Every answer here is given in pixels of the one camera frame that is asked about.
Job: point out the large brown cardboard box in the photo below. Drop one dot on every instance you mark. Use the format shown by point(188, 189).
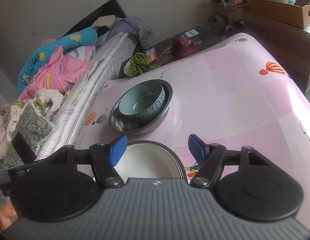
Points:
point(282, 45)

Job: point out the beige garment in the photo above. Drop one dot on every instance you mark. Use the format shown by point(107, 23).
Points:
point(2, 127)

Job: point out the open cardboard tray box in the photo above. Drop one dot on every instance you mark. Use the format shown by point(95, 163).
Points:
point(277, 11)

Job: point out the person's left hand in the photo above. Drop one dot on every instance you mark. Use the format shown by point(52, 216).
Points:
point(7, 215)

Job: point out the large steel pan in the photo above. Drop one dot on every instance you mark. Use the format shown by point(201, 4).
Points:
point(181, 165)

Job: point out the teal ceramic bowl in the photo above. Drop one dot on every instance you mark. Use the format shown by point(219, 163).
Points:
point(137, 102)

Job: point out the pink printed tablecloth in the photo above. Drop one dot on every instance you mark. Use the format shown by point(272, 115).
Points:
point(232, 100)

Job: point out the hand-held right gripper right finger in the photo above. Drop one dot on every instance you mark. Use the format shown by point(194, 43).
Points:
point(197, 150)

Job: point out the blue quilt with yellow print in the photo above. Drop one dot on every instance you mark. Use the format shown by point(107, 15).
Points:
point(77, 38)

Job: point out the black headboard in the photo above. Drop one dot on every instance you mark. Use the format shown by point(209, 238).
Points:
point(112, 10)

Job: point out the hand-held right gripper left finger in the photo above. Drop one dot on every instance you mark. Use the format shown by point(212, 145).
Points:
point(117, 150)

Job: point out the purple cabbage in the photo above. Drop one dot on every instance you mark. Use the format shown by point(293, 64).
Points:
point(183, 47)

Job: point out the white ceramic plate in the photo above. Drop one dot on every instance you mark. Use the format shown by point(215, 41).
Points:
point(147, 160)

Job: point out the white quilted mattress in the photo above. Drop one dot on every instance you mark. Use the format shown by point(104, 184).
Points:
point(107, 62)

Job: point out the medium steel bowl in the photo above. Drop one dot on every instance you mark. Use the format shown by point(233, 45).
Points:
point(127, 125)

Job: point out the leafy green cabbage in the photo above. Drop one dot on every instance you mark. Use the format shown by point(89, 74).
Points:
point(141, 63)

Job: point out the white fleece cloth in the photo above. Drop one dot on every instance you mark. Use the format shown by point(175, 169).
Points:
point(48, 100)

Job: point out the cream cloth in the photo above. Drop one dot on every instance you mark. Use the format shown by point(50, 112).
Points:
point(103, 21)

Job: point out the black phone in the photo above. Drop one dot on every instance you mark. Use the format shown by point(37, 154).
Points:
point(23, 147)

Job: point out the open carton with clutter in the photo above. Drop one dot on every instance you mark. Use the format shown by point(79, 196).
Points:
point(225, 15)

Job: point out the lavender clothing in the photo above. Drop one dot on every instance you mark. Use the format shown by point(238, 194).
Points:
point(129, 26)

